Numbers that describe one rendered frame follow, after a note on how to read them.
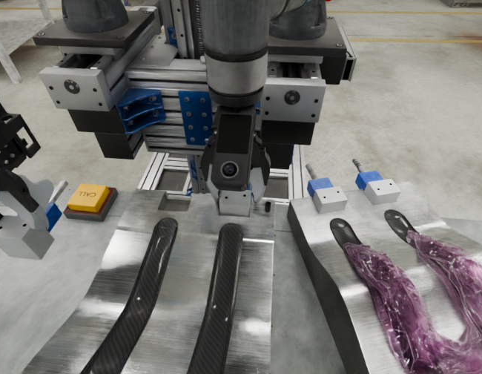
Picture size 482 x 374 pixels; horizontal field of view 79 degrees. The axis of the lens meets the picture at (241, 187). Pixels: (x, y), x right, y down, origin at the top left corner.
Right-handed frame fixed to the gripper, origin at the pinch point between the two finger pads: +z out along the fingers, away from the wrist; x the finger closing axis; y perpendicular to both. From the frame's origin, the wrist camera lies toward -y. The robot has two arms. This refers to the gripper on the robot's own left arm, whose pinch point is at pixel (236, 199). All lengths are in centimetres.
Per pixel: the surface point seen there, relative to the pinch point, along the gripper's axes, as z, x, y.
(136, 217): 1.4, 16.5, -4.5
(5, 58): 68, 227, 200
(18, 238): -5.4, 27.0, -14.6
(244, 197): -1.3, -1.5, -0.4
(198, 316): 1.7, 2.7, -19.4
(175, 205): 4.1, 11.7, 1.0
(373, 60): 91, -110, 289
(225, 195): -1.3, 1.8, -0.4
